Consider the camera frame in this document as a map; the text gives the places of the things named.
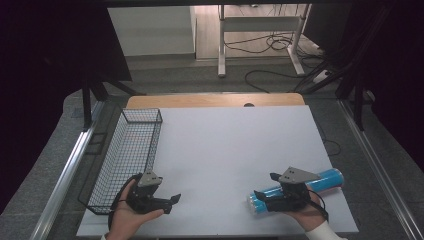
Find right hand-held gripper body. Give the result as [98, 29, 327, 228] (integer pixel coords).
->
[265, 166, 322, 213]

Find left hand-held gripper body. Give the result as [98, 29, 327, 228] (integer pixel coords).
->
[126, 171, 164, 215]

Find blue roll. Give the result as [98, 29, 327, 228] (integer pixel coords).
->
[246, 167, 345, 215]

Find person's right hand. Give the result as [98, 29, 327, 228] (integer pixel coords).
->
[283, 186, 330, 233]

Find person's left hand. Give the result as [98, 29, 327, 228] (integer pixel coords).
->
[105, 179, 165, 240]

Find white table mat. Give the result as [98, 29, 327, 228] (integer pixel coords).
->
[76, 104, 360, 238]

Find white power strip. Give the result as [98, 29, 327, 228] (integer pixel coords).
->
[312, 69, 332, 85]

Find black metal stand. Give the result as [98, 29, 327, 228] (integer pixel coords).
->
[334, 71, 374, 132]
[80, 71, 147, 132]

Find dark curtain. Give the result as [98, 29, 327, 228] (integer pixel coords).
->
[0, 0, 133, 214]
[303, 0, 424, 174]

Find white cabinet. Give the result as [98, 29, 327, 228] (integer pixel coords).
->
[107, 5, 198, 58]

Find left hand-held gripper black cable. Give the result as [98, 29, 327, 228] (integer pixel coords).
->
[107, 172, 143, 232]

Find hand-held gripper black cable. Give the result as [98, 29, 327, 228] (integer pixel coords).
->
[308, 189, 330, 224]
[107, 172, 143, 232]

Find right hand-held gripper black cable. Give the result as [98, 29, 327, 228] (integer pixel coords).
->
[308, 189, 330, 224]

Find black wire basket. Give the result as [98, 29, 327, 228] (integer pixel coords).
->
[77, 107, 164, 216]

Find thin black cable loop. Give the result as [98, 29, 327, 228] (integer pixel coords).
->
[316, 123, 342, 158]

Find aluminium rail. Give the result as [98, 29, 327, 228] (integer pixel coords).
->
[337, 99, 424, 240]
[29, 100, 105, 240]

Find long black floor cable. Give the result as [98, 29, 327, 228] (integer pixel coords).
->
[244, 69, 303, 94]

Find tangle of black floor cables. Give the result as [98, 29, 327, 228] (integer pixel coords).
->
[223, 31, 323, 56]

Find white desk frame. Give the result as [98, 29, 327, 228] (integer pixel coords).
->
[217, 3, 312, 79]

